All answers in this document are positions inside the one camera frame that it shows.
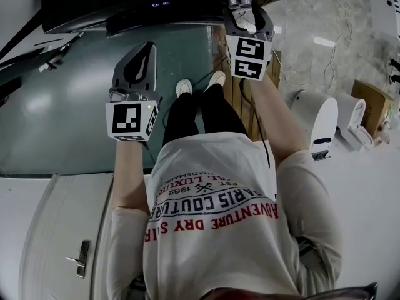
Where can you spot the wooden slat platform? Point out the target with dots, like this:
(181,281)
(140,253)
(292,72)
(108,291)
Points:
(237,105)

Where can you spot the white shoe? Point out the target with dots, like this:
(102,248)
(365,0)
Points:
(184,87)
(216,80)

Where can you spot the shiny silver metal part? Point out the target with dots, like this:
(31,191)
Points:
(240,0)

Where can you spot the white toilet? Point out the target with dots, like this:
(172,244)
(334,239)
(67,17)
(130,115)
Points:
(354,120)

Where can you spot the white and grey appliance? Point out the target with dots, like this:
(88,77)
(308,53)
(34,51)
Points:
(18,17)

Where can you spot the black machine cabinet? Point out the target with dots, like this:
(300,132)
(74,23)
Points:
(125,2)

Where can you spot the black trousers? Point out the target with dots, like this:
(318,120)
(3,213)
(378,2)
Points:
(187,120)

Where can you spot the white door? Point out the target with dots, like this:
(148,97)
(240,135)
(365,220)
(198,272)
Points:
(62,214)

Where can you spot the white cabinet with black marks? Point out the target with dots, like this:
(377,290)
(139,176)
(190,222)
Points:
(384,5)

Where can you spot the person's left forearm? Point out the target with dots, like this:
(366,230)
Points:
(131,177)

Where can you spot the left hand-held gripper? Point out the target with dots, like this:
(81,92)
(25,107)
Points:
(126,120)

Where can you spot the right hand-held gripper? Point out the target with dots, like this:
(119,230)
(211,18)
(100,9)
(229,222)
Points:
(250,58)

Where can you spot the eyeglasses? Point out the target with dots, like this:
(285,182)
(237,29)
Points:
(281,292)

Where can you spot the white power strip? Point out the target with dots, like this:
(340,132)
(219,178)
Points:
(323,42)

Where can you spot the white cylindrical device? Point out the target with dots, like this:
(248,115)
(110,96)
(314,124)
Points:
(322,117)

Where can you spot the white printed long-sleeve shirt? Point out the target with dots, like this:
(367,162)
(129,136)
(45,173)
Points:
(225,230)

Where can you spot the small black floor object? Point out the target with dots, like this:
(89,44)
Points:
(395,70)

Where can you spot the brown cardboard box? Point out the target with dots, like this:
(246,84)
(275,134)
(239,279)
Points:
(373,105)

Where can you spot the person's right forearm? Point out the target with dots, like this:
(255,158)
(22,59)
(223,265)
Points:
(278,120)

